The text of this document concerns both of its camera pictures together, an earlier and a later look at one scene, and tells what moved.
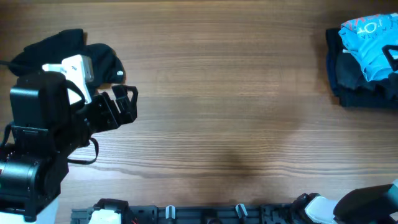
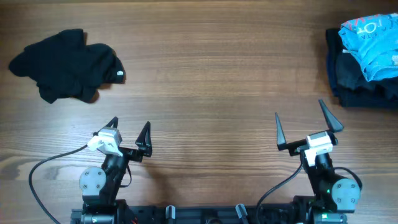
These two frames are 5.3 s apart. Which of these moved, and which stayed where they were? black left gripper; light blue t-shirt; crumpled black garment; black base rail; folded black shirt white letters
Moved: black left gripper
Stayed: folded black shirt white letters; crumpled black garment; black base rail; light blue t-shirt
